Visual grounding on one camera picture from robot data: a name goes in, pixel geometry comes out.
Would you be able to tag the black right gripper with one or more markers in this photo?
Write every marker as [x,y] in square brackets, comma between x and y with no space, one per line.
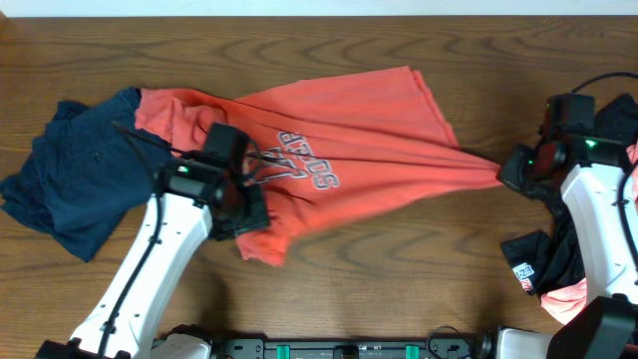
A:
[507,173]

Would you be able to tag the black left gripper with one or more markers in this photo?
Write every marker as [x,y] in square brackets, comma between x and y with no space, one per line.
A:
[258,213]

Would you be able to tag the pink and black jersey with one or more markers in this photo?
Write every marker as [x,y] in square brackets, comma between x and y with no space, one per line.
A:
[549,265]

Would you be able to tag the red soccer t-shirt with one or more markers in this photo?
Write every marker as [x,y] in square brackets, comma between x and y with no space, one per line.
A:
[335,149]

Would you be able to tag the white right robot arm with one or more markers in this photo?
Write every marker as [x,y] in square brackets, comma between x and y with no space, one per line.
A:
[590,178]

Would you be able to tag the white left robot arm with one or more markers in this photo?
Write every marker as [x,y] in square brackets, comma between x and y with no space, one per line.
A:
[195,202]

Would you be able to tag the navy blue folded garment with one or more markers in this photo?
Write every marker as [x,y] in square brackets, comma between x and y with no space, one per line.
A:
[82,175]

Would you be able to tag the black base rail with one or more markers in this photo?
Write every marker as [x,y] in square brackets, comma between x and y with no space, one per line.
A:
[445,342]

